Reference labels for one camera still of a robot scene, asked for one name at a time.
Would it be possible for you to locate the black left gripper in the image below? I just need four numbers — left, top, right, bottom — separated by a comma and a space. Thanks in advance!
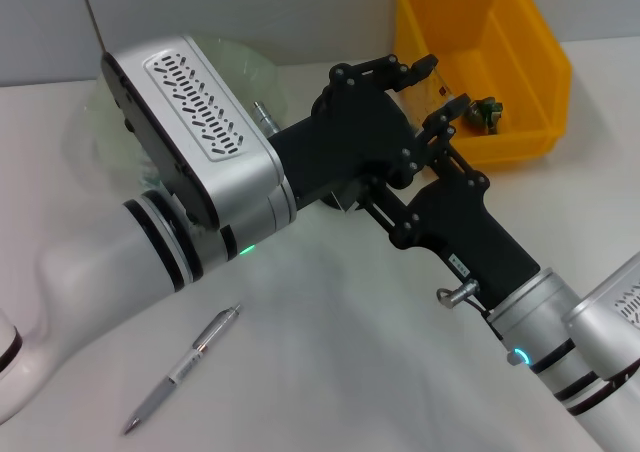
267, 54, 471, 208

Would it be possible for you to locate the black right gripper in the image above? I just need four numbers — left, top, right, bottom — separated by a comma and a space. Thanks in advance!
359, 139, 544, 313

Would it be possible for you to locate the green plastic wrapper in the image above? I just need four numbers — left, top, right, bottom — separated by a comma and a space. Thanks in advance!
462, 97, 504, 136

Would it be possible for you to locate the silver ballpoint pen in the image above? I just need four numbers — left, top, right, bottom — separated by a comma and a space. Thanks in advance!
122, 304, 244, 436

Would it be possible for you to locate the translucent green fruit bowl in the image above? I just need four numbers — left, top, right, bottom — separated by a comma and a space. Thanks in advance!
62, 34, 290, 188

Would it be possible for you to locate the yellow plastic storage bin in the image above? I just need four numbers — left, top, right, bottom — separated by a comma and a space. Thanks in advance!
391, 0, 573, 169

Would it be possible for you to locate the right arm connector cable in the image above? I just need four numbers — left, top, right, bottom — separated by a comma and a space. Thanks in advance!
436, 279, 502, 338

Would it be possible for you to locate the arm connector cable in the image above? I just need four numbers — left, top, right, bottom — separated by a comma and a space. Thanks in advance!
251, 100, 280, 137
436, 279, 502, 338

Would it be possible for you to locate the left arm connector cable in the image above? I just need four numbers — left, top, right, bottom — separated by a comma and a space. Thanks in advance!
251, 100, 280, 137

